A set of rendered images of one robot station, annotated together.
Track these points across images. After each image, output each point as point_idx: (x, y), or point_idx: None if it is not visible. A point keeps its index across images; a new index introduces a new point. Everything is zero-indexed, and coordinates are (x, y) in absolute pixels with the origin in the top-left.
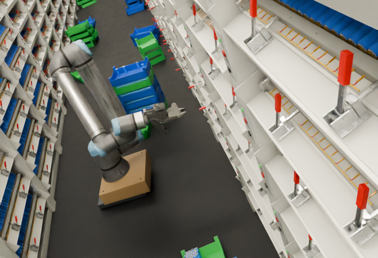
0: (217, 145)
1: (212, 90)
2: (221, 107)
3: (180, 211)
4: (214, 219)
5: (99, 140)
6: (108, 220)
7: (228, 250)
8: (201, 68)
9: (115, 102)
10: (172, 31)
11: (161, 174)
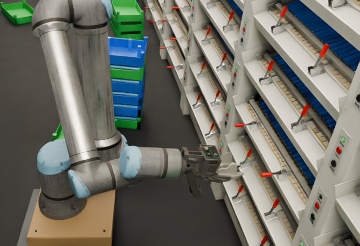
0: (215, 205)
1: (347, 180)
2: (357, 217)
3: None
4: None
5: (87, 171)
6: None
7: None
8: (357, 143)
9: (111, 102)
10: (217, 24)
11: (126, 223)
